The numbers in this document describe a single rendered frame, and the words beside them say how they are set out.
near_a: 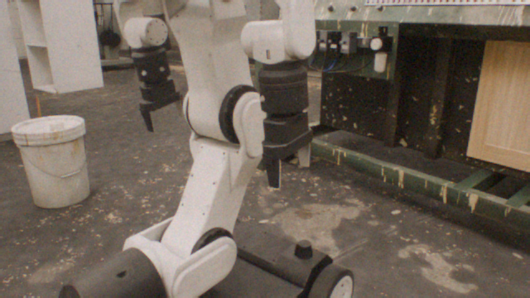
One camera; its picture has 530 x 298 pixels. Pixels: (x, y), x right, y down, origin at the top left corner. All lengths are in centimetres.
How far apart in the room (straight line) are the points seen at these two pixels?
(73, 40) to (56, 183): 321
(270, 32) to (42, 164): 146
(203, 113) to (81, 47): 420
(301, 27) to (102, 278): 60
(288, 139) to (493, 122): 126
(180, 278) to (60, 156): 117
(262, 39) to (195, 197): 45
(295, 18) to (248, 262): 73
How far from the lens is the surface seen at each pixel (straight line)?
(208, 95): 90
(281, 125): 68
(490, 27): 156
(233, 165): 93
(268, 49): 67
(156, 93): 108
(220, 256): 94
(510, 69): 179
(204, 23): 84
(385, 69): 174
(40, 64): 551
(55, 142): 190
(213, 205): 94
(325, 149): 206
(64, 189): 199
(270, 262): 111
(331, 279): 106
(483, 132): 185
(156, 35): 102
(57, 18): 496
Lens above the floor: 84
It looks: 20 degrees down
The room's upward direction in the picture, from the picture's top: straight up
